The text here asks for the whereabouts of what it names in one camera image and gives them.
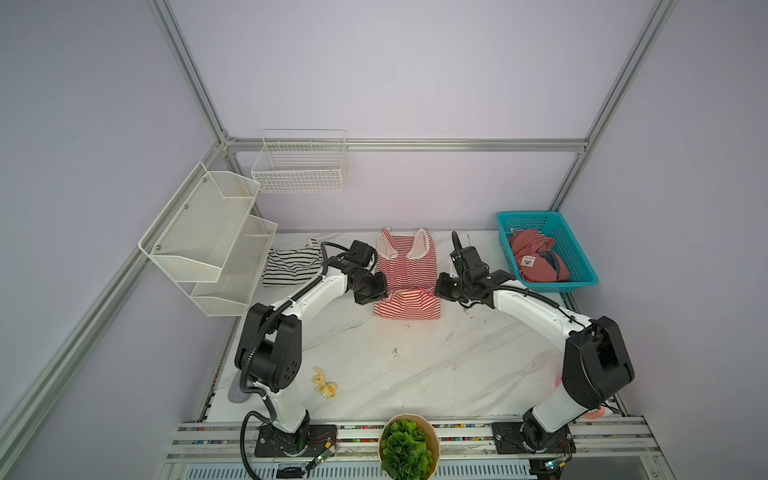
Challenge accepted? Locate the red white striped tank top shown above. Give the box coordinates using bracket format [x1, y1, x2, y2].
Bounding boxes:
[374, 228, 441, 321]

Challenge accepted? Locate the black white striped tank top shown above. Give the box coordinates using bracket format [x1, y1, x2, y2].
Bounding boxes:
[262, 238, 322, 287]

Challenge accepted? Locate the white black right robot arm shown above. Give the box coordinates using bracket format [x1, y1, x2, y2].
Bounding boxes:
[435, 231, 635, 453]

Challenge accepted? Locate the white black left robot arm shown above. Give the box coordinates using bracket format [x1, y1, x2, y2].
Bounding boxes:
[234, 240, 387, 479]

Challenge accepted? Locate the dusty red tank top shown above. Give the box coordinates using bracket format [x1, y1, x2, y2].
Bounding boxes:
[507, 229, 570, 283]

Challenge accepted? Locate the teal plastic basket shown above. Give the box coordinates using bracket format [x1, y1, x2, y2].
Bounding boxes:
[496, 211, 598, 293]

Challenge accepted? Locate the yellow banana peel toy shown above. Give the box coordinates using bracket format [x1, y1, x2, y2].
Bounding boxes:
[312, 367, 338, 399]

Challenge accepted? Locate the green plant in pot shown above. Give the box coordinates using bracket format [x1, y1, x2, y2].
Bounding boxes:
[378, 413, 440, 480]

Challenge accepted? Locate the white mesh two-tier shelf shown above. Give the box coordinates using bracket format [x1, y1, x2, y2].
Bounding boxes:
[138, 164, 277, 317]

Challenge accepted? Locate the pink watering can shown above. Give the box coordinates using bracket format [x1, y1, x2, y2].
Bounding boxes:
[555, 377, 607, 420]

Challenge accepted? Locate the white wire wall basket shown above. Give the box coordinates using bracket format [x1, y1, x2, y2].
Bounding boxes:
[251, 129, 348, 194]

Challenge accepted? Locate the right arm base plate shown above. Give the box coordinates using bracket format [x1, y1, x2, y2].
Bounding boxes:
[491, 420, 575, 455]

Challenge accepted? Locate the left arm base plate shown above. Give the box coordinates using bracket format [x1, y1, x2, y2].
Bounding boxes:
[252, 424, 338, 458]

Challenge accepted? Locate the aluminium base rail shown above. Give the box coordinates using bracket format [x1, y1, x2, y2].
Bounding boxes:
[160, 414, 675, 479]

